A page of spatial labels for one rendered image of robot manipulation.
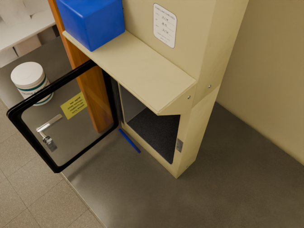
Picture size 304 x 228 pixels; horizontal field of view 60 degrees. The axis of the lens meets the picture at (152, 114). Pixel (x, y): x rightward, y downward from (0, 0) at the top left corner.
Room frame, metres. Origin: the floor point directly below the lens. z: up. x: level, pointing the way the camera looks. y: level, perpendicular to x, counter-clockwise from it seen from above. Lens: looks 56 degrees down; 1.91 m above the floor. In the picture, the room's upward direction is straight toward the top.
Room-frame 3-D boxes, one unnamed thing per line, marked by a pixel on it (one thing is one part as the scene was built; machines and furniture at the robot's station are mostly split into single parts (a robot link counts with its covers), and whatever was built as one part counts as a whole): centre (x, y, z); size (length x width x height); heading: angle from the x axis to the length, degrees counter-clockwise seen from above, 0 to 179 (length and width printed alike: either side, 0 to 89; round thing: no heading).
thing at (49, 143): (0.37, 0.31, 1.18); 0.02 x 0.02 x 0.06; 44
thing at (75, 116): (0.46, 0.24, 1.19); 0.30 x 0.01 x 0.40; 134
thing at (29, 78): (0.76, 0.53, 1.02); 0.13 x 0.13 x 0.15
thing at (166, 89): (0.42, 0.06, 1.46); 0.32 x 0.12 x 0.10; 44
